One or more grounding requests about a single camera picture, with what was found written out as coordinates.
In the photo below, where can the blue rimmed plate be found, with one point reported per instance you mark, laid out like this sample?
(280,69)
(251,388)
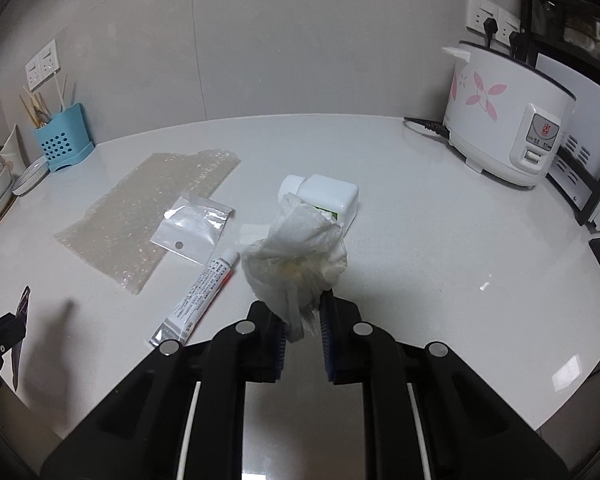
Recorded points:
(30,177)

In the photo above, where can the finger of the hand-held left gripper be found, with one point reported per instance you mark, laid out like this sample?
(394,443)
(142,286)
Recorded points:
(21,330)

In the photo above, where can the clear bubble wrap sheet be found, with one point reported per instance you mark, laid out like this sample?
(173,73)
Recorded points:
(125,210)

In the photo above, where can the white wall socket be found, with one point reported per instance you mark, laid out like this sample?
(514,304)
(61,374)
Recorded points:
(34,72)
(50,57)
(477,7)
(507,22)

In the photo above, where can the blue utensil holder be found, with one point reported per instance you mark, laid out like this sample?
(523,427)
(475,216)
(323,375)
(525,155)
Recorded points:
(62,140)

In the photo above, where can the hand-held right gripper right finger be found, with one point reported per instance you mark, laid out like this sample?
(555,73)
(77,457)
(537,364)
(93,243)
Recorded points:
(328,345)

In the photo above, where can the white microwave oven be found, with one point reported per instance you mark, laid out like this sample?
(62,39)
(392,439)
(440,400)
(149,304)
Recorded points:
(580,125)

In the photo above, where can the white ointment tube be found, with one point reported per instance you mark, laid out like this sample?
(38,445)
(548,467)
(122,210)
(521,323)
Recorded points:
(200,295)

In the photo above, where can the white green small box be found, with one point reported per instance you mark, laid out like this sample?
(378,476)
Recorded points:
(330,192)

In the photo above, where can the black power plug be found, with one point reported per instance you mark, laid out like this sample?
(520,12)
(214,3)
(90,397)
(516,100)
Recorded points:
(517,42)
(490,30)

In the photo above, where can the black metal rack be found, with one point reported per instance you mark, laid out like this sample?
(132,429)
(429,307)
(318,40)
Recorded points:
(545,10)

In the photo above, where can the white floral rice cooker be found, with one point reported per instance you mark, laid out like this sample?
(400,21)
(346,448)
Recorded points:
(490,125)

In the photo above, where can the clear zip bag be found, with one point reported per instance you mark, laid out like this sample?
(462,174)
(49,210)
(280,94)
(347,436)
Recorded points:
(192,230)

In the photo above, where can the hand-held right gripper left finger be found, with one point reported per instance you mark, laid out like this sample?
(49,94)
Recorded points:
(275,350)

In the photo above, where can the white slanted cup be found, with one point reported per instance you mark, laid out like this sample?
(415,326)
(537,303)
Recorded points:
(12,152)

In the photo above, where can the bundle of white chopsticks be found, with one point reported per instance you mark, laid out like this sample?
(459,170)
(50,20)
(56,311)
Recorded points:
(60,92)

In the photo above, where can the white tissue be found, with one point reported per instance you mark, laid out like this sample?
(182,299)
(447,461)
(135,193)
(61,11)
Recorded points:
(295,260)

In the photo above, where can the bundle of wooden chopsticks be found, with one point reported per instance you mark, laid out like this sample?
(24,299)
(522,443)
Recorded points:
(35,107)

